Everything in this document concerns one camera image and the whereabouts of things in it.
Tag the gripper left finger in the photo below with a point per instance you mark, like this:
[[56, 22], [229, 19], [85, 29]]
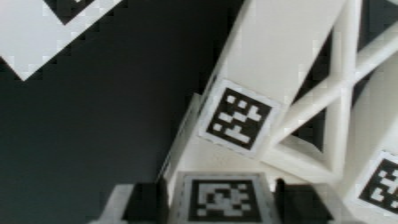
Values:
[[135, 205]]

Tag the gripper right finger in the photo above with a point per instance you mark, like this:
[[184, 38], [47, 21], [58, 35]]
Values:
[[309, 205]]

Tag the white tagged cube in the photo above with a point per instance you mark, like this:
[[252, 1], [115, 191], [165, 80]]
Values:
[[222, 198]]

